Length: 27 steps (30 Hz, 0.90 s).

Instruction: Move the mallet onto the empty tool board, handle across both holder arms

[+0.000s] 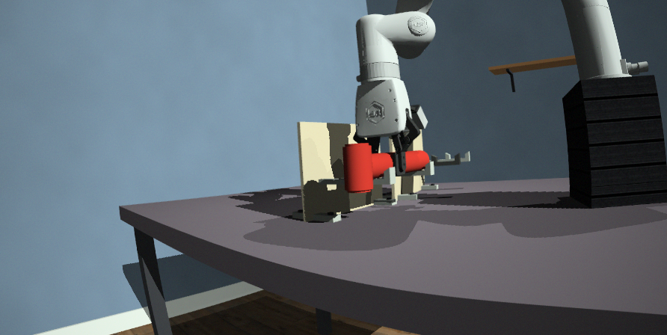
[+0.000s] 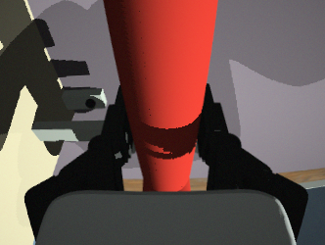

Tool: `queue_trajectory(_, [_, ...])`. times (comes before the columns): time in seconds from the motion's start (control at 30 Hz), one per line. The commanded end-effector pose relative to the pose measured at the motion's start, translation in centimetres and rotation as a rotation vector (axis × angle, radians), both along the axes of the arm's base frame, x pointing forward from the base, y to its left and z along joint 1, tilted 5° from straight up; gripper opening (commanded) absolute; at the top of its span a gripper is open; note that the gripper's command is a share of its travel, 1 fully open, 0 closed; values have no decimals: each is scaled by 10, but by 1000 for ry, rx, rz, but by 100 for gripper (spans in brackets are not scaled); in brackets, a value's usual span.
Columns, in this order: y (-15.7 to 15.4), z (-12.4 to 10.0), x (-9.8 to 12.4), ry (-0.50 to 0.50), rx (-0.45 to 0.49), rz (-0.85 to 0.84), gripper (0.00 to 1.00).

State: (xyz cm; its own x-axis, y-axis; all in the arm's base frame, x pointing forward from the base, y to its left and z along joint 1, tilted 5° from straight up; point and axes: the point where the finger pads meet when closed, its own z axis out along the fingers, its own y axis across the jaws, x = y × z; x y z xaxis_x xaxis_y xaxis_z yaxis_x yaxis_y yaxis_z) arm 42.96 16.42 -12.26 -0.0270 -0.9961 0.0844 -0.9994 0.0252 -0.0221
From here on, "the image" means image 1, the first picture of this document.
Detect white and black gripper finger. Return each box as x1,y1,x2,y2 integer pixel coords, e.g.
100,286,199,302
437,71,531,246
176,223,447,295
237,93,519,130
353,132,381,153
391,112,421,176

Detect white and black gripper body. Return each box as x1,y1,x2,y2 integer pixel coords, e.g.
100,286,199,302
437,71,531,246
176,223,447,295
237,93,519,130
355,77,412,138

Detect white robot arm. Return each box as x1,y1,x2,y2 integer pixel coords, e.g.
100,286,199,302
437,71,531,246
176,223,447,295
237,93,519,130
356,0,648,129

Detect red mallet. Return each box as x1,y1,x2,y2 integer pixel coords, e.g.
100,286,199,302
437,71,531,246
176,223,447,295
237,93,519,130
342,143,429,193

